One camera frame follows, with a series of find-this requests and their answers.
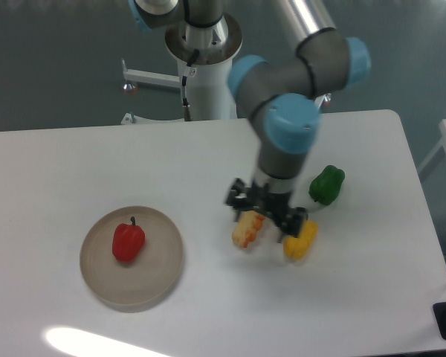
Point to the green toy bell pepper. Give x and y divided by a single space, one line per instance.
325 188

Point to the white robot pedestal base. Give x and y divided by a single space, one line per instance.
204 40

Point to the orange toy corn piece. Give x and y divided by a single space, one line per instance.
247 228

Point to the yellow toy bell pepper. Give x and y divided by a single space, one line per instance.
295 248

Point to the beige round plate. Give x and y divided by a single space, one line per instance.
149 279

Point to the red toy bell pepper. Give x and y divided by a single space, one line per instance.
128 240

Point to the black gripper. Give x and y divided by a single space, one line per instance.
272 205

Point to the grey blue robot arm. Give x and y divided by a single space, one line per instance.
281 102

